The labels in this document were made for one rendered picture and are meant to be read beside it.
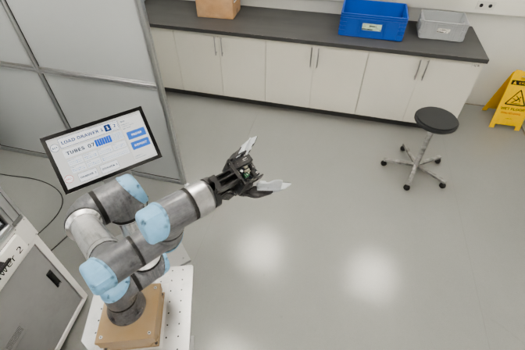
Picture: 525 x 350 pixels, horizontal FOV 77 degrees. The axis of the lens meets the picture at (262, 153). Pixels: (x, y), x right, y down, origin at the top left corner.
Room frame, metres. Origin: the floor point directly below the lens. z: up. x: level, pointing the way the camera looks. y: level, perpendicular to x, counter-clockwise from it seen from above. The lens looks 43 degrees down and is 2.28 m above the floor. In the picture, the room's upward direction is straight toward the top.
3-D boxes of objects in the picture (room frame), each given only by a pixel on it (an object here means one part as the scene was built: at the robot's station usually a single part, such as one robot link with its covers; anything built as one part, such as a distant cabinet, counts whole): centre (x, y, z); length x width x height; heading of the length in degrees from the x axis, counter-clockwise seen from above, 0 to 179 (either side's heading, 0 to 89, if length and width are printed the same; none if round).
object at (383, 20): (3.24, -1.07, 1.01); 0.61 x 0.41 x 0.22; 76
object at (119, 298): (0.57, 0.55, 1.03); 0.13 x 0.12 x 0.14; 133
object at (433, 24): (3.16, -1.72, 0.99); 0.40 x 0.31 x 0.17; 76
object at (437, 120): (2.19, -1.41, 0.31); 0.59 x 0.56 x 0.62; 166
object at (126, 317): (0.57, 0.56, 0.91); 0.15 x 0.15 x 0.10
